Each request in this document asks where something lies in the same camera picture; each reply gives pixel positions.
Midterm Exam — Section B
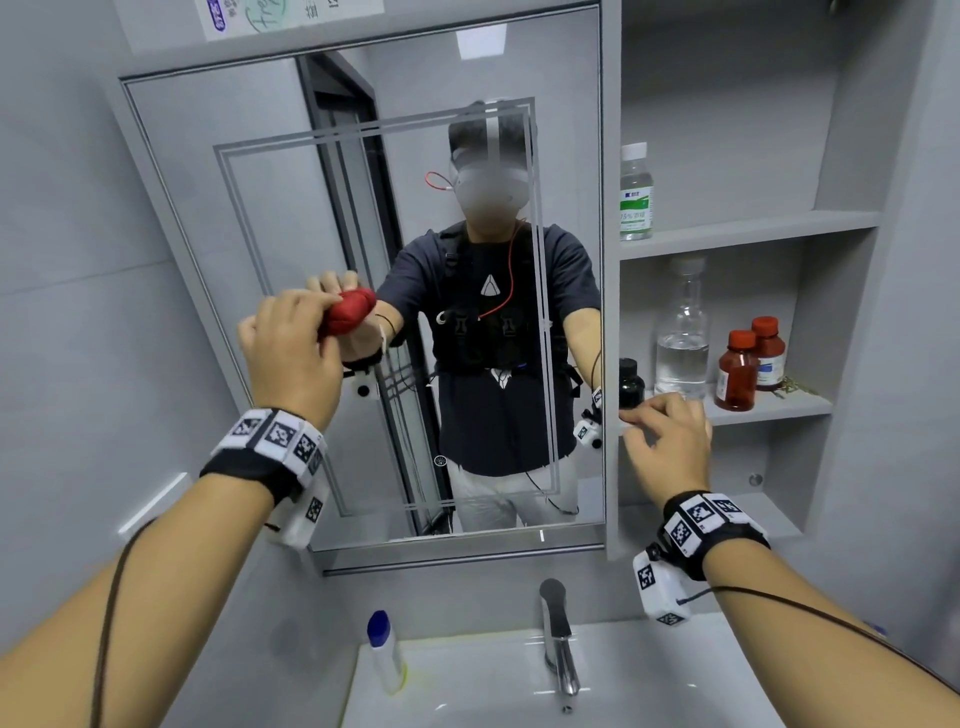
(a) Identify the person's right forearm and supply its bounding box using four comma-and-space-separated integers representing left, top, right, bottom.
703, 539, 960, 728

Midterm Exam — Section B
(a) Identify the black wristband with marker tags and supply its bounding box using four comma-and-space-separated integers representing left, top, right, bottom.
199, 408, 332, 553
631, 490, 772, 628

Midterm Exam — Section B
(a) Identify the paper sticker with handwriting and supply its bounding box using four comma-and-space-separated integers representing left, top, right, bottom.
195, 0, 387, 43

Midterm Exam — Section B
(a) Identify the white bottle blue cap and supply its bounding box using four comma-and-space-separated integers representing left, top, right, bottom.
365, 609, 409, 696

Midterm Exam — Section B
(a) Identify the chrome faucet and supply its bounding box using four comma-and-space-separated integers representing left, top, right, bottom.
538, 577, 583, 714

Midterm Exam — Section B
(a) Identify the amber bottle red cap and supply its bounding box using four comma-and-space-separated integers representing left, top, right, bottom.
714, 329, 761, 413
751, 315, 788, 393

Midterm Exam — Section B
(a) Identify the person's left forearm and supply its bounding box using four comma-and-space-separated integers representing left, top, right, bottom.
0, 472, 276, 728

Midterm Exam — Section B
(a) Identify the red cloth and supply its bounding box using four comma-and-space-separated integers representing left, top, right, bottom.
318, 288, 379, 340

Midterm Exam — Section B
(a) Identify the person's left hand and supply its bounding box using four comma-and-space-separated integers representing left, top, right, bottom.
237, 288, 346, 431

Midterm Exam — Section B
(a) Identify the small black jar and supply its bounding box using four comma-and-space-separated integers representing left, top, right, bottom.
618, 357, 647, 411

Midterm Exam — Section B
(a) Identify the person's right hand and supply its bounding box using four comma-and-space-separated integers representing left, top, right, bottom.
618, 390, 714, 510

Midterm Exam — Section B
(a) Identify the clear glass bottle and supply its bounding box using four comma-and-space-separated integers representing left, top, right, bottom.
654, 254, 711, 401

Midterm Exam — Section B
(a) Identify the clear plastic bottle green label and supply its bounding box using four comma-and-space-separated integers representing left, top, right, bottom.
619, 141, 656, 243

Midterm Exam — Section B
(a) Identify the mirror cabinet door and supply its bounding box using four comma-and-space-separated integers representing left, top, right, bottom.
118, 2, 624, 577

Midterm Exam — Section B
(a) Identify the white sink basin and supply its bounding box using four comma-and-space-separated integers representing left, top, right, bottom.
339, 621, 790, 728

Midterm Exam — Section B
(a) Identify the thin dark cable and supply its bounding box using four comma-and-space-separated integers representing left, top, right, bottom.
674, 584, 960, 678
89, 516, 159, 728

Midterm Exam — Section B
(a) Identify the grey open shelf cabinet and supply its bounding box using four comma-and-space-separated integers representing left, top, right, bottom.
618, 0, 905, 560

